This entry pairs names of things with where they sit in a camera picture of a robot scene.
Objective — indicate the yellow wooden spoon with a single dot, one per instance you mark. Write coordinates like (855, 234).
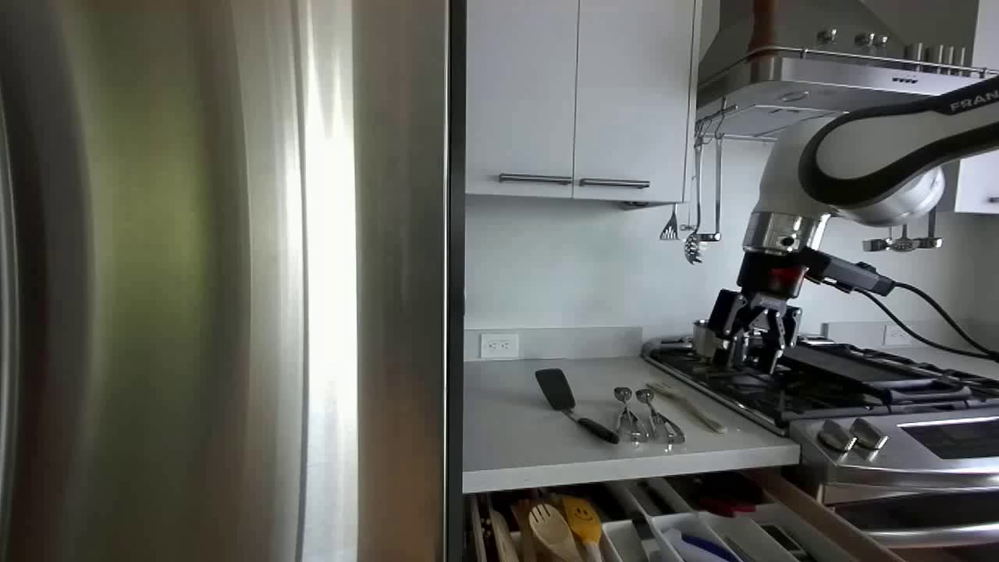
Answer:
(582, 515)

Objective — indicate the hanging metal utensils rack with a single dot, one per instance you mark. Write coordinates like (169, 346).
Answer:
(904, 243)

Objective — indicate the white drawer organizer tray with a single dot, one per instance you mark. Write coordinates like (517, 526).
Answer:
(666, 536)

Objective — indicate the black stove griddle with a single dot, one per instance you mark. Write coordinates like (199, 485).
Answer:
(863, 365)

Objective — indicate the pale wooden spoon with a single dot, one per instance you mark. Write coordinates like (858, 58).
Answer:
(550, 533)

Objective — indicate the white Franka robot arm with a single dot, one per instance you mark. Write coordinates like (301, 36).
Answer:
(885, 158)

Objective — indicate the hanging metal utensil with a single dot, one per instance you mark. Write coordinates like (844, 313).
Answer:
(670, 225)

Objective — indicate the hanging metal ladle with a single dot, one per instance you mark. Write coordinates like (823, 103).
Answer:
(693, 247)

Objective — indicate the white wall outlet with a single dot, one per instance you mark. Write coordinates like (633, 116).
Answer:
(498, 346)
(898, 334)

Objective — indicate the thin wooden utensil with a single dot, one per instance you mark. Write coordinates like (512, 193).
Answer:
(503, 536)

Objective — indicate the open wooden kitchen drawer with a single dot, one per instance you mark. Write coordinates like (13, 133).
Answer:
(813, 515)

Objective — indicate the long metal utensil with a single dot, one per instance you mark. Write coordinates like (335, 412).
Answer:
(688, 408)

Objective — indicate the stainless steel range hood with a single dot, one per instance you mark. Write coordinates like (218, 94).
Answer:
(790, 82)

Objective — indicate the white cabinet door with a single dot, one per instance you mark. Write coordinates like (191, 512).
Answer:
(633, 94)
(519, 94)

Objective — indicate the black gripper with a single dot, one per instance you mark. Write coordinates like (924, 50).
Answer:
(770, 296)

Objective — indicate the stainless steel gas stove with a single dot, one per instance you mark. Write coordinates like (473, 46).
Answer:
(894, 416)

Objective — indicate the metal stove knob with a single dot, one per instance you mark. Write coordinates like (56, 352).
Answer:
(834, 434)
(869, 439)

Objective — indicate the black spatula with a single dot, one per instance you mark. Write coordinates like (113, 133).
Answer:
(556, 388)

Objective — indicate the stainless steel refrigerator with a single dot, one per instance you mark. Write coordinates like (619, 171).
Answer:
(187, 293)

